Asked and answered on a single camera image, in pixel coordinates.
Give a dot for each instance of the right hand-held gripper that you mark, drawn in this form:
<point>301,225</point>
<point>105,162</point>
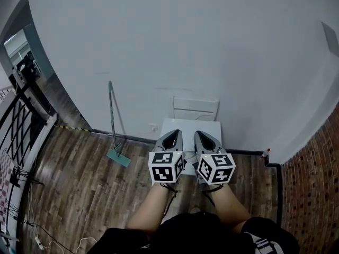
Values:
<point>215,168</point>

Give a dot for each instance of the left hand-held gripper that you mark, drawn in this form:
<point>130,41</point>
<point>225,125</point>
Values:
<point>163,168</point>

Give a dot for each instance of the white plate of food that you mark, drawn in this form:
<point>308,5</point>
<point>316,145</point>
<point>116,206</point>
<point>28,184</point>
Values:
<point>189,155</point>

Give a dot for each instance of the white microwave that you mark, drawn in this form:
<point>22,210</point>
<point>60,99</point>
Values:
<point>194,107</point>

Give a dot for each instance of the person's left forearm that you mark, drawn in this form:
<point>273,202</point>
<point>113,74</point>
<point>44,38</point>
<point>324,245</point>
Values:
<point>151,208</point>

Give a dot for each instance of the person's right forearm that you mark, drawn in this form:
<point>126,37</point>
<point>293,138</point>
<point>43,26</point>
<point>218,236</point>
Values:
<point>229,205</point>

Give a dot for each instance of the green flat mop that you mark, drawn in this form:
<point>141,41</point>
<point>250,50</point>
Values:
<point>119,157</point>

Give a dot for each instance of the person's shoe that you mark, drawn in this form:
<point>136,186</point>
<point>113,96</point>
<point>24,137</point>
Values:
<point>195,210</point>

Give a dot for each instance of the white small table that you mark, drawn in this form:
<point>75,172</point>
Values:
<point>188,127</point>

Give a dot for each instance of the red capped bottle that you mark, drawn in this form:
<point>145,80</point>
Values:
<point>265,153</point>

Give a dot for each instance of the person's black clothing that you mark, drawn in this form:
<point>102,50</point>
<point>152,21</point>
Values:
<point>201,234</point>

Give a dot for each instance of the white power strip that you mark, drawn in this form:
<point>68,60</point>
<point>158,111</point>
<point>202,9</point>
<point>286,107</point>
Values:
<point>39,243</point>

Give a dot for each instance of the black metal railing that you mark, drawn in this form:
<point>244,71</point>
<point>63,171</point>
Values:
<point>16,120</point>

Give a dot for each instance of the checkered cloth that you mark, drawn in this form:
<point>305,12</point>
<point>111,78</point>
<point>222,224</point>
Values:
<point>5,184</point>

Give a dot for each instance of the white wall socket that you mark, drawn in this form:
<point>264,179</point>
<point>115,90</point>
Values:
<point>153,127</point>

